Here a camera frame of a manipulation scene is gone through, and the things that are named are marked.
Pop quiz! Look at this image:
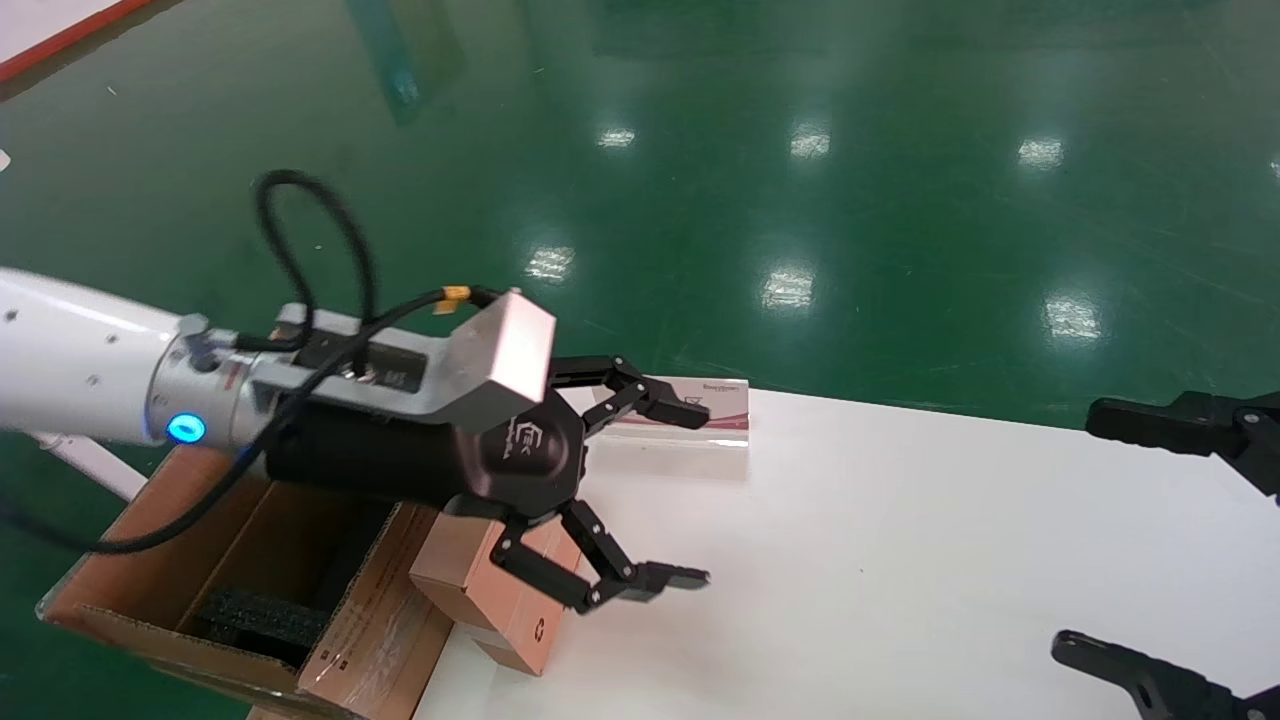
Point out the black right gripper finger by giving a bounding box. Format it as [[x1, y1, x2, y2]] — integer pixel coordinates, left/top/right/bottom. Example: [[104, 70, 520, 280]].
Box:
[[1086, 390, 1280, 499], [1050, 630, 1280, 720]]

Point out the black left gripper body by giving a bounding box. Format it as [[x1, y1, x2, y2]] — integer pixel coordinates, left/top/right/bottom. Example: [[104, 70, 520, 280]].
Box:
[[265, 390, 587, 521]]

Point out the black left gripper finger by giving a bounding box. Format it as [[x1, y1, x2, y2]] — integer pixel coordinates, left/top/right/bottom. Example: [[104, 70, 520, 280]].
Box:
[[490, 500, 711, 614], [548, 355, 712, 439]]

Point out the small cardboard box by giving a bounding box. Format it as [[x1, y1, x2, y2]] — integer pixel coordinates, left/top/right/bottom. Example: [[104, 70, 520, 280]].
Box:
[[410, 505, 591, 676]]

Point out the large open cardboard box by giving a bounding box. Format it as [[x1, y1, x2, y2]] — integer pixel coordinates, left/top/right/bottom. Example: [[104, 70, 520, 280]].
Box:
[[35, 445, 456, 720]]

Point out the acrylic sign with red print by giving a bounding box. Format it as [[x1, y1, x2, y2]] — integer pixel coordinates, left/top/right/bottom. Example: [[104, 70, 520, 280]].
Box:
[[592, 376, 751, 447]]

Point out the black foam insert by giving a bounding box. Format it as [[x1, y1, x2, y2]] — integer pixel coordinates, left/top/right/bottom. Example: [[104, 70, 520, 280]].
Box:
[[195, 588, 331, 661]]

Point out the white pipe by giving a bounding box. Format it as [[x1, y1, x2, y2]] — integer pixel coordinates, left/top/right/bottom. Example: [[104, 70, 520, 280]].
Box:
[[25, 430, 151, 501]]

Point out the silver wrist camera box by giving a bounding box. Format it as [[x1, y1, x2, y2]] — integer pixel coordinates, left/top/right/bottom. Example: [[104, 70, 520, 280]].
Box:
[[245, 290, 557, 433]]

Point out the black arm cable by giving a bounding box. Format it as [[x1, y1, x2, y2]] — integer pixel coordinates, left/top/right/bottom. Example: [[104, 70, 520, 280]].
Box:
[[0, 170, 501, 556]]

